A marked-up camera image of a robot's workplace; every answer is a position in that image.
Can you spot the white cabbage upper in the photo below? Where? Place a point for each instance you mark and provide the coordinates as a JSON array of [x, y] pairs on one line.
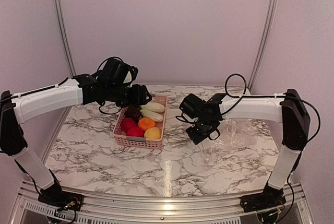
[[153, 107]]

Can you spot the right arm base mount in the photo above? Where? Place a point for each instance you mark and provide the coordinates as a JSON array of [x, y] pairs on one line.
[[268, 198]]

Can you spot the yellow pepper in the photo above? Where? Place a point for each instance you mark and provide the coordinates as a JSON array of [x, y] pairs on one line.
[[152, 133]]

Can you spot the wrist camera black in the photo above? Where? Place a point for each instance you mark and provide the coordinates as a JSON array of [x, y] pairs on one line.
[[113, 71], [192, 105]]

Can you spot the right aluminium corner post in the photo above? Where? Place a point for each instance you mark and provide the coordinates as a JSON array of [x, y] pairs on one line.
[[271, 10]]

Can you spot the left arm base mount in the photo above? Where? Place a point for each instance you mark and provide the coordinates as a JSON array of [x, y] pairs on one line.
[[63, 200]]

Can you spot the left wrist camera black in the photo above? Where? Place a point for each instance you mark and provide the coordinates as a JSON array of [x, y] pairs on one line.
[[113, 71]]

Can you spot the left aluminium corner post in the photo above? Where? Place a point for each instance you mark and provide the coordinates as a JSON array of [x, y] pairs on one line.
[[64, 37]]

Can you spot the dark purple pepper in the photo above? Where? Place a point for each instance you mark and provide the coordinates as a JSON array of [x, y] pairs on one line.
[[133, 113]]

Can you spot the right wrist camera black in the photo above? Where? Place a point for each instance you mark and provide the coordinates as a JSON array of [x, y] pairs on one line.
[[192, 105]]

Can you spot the white cabbage lower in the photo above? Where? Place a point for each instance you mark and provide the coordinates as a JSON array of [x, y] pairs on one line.
[[158, 118]]

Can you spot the red pepper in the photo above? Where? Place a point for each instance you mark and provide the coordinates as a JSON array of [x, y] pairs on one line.
[[127, 123], [135, 132]]

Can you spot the clear zip top bag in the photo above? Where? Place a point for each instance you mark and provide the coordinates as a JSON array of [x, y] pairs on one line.
[[235, 135]]

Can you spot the pink plastic basket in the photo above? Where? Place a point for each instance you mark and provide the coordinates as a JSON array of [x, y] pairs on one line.
[[122, 139]]

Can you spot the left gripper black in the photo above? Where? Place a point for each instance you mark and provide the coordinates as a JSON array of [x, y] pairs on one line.
[[139, 97]]

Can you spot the white cabbage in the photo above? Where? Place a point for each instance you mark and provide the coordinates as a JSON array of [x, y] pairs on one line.
[[153, 107], [158, 118]]

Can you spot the red pepper front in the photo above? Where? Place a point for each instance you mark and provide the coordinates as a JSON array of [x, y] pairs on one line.
[[135, 132]]

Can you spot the aluminium front rail frame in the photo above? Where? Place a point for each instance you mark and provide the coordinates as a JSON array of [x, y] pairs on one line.
[[112, 208]]

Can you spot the aluminium corner post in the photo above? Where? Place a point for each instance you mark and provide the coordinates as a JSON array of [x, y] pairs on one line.
[[64, 37], [271, 10]]

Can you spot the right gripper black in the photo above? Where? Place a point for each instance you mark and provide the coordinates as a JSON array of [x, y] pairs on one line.
[[197, 138]]

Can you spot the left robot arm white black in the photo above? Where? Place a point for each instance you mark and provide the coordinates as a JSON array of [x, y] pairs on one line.
[[83, 89]]

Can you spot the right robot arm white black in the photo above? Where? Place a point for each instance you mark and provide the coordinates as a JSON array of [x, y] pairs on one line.
[[285, 108]]

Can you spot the orange pepper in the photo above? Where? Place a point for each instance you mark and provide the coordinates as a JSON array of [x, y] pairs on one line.
[[146, 123]]

